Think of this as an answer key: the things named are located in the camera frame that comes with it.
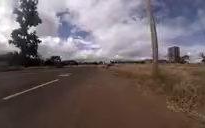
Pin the brown-grey asphalt road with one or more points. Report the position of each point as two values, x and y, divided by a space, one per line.
83 103

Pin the tall pale pole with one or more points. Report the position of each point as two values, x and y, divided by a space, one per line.
153 40

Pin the tall grey building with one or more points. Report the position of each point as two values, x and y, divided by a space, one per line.
173 54

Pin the white dashed centre line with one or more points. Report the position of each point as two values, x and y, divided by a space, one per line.
30 89

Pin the dry yellow grass verge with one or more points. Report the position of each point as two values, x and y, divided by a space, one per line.
180 83

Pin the tall dark tree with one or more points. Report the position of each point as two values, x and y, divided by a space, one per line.
23 40

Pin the row of dark bushes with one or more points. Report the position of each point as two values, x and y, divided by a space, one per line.
3 61

